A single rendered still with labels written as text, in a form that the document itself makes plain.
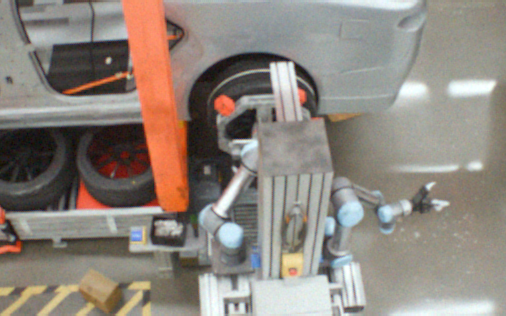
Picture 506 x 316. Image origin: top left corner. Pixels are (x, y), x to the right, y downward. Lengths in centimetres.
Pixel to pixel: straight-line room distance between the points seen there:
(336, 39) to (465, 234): 179
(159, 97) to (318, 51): 103
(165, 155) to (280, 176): 138
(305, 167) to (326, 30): 149
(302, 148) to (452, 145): 293
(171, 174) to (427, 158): 214
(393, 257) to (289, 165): 230
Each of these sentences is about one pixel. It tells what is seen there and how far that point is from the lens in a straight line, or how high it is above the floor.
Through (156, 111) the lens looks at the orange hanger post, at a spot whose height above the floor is 144.
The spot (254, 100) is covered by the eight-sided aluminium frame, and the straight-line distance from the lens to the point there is 389.
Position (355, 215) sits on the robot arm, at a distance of 307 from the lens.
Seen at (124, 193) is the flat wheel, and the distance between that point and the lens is 435.
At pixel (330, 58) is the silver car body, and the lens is 395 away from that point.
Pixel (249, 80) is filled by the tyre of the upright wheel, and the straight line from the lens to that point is 391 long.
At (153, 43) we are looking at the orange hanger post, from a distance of 310.
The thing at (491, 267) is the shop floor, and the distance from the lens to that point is 478.
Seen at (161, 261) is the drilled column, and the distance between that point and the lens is 432.
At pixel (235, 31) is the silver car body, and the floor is 148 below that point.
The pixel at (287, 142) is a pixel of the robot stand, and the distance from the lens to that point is 251.
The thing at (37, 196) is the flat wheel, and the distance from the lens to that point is 453.
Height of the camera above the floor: 399
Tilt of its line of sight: 52 degrees down
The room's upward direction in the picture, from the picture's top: straight up
